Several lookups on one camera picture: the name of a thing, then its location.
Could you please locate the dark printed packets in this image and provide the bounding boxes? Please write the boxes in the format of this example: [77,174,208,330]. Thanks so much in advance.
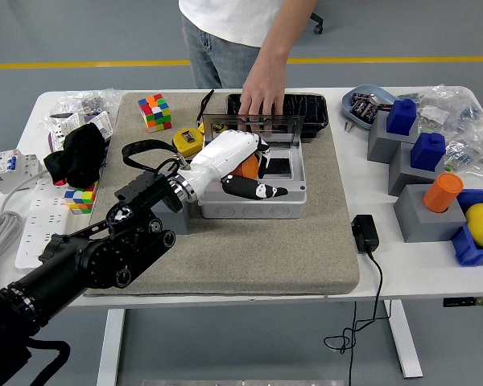
[349,92,395,121]

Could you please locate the grey block holder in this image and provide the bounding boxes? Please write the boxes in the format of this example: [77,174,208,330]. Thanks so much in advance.
[388,141,446,197]
[366,110,419,165]

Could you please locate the black wrist strap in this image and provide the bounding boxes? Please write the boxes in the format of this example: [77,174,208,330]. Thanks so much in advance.
[196,88,216,124]

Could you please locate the person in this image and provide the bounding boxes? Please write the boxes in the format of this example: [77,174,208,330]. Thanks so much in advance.
[179,0,303,90]

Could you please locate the orange cylinder battery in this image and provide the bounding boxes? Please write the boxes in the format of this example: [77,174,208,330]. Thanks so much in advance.
[231,156,262,180]
[422,172,465,213]

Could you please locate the yellow tape measure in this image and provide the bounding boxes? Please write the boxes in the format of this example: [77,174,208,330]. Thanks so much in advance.
[171,128,205,158]
[196,120,229,136]

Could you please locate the black plastic tray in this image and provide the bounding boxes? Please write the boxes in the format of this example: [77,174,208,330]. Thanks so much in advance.
[225,93,330,140]

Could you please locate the blue plastic bin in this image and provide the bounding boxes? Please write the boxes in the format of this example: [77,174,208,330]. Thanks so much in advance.
[450,188,483,267]

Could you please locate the person's left hand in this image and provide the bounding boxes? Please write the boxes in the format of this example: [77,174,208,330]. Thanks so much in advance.
[238,64,289,138]

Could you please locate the clear bag of small parts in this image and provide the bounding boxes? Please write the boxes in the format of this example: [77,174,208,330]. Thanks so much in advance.
[442,128,483,178]
[398,83,483,133]
[38,87,122,129]

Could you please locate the grey-brown fabric mat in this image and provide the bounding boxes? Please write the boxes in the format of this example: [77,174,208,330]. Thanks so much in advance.
[76,91,361,298]

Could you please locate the white purple carton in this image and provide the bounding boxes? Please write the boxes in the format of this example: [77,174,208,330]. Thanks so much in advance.
[47,110,114,153]

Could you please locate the black table control panel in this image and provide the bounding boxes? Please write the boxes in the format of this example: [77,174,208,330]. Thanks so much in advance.
[443,296,483,309]

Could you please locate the white circuit breaker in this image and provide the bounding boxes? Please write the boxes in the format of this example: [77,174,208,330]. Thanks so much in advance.
[0,148,43,195]

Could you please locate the white table leg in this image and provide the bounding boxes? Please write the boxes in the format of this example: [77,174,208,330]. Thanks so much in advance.
[382,299,423,380]
[96,308,126,386]

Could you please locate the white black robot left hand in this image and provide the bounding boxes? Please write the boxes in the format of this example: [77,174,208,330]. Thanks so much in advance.
[184,129,290,202]

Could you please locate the colourful puzzle cube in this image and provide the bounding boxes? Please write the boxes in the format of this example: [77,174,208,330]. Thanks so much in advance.
[63,180,100,216]
[137,93,173,133]

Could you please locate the blue bottle-shaped block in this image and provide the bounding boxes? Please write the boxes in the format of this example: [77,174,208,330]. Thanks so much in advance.
[409,132,447,172]
[386,98,419,135]

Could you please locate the black cloth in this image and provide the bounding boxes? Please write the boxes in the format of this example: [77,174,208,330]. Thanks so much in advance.
[43,122,107,189]

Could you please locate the grey electrical enclosure box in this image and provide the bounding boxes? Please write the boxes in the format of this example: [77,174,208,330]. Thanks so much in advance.
[197,139,308,220]

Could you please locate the light blue dish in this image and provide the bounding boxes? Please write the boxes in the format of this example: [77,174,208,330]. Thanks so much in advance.
[341,84,398,131]

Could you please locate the grey block with round hole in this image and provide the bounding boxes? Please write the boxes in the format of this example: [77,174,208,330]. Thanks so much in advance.
[393,183,468,244]
[152,200,192,236]

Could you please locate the clear hinged box lid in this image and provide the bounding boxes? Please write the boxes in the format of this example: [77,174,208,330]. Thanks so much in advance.
[201,113,306,152]

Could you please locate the black power adapter with cord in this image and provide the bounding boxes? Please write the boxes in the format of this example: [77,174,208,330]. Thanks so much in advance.
[324,214,394,386]

